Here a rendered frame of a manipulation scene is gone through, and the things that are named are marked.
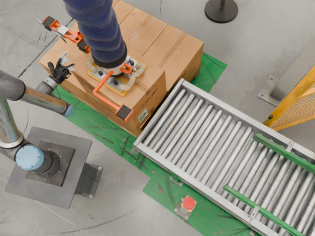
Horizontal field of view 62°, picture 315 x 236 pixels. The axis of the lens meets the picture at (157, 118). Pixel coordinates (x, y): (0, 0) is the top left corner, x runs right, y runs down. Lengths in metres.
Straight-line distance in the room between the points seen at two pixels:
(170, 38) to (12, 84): 1.56
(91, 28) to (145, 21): 1.32
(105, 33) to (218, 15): 2.16
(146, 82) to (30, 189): 1.11
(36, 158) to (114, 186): 1.07
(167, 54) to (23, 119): 1.73
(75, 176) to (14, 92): 0.80
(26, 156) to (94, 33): 0.86
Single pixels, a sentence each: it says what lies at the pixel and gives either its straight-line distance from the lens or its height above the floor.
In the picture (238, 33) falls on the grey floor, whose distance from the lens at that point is 3.35.
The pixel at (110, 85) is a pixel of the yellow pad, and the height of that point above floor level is 0.96.
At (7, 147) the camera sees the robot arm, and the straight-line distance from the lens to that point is 1.88.
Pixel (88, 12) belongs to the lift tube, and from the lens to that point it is 1.34.
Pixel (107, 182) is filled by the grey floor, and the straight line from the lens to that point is 2.69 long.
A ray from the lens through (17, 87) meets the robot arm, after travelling 1.46.
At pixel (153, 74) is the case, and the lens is 1.90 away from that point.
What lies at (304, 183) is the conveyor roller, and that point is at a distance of 2.25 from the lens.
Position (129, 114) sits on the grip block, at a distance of 1.62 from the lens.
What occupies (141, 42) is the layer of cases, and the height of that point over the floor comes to 0.54.
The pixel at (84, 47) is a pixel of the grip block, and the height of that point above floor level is 1.09.
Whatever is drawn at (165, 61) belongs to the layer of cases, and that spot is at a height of 0.54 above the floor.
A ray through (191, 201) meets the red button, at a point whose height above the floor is 1.04.
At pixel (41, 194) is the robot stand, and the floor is 0.75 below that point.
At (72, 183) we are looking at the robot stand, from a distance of 1.99.
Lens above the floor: 2.59
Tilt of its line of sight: 69 degrees down
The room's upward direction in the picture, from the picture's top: 12 degrees counter-clockwise
